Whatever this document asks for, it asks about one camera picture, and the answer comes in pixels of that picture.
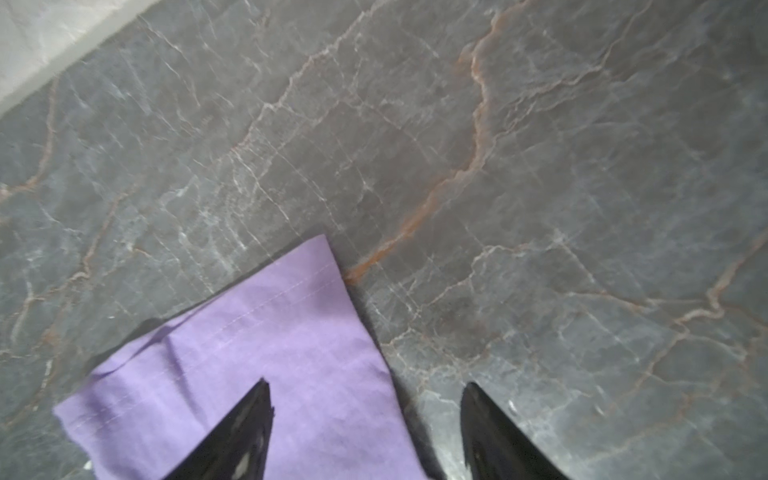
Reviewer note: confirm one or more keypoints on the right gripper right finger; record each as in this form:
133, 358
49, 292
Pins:
494, 447

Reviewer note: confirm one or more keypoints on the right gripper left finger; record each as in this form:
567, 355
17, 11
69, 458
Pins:
237, 448

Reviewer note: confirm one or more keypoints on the purple t-shirt with print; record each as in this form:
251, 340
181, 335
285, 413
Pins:
144, 409

